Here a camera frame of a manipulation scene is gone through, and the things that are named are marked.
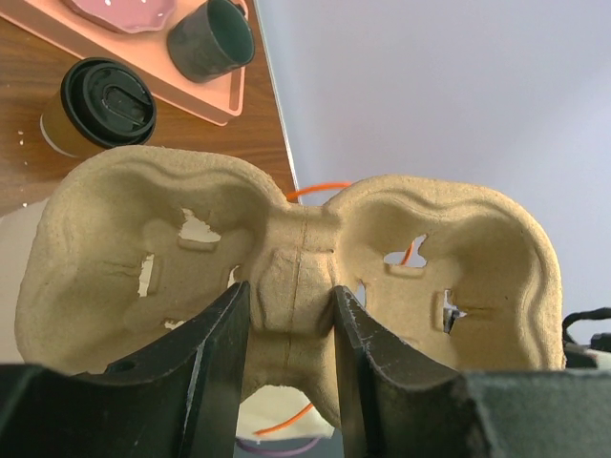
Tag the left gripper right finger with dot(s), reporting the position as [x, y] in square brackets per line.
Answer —
[397, 402]

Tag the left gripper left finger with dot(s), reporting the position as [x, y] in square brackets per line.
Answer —
[178, 396]

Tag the paper bag orange handles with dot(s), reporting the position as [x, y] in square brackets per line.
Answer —
[113, 260]

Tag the brown paper cup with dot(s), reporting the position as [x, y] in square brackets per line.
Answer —
[60, 133]

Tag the black cup lid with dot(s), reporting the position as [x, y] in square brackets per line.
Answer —
[108, 103]

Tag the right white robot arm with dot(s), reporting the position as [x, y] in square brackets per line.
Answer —
[586, 339]

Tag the pink plastic tray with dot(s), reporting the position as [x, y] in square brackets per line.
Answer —
[217, 101]

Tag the dark green mug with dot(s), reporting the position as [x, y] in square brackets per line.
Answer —
[211, 41]

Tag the pink dotted plate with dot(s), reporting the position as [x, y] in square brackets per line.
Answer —
[125, 16]

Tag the aluminium frame rails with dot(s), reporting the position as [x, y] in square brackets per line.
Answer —
[278, 47]

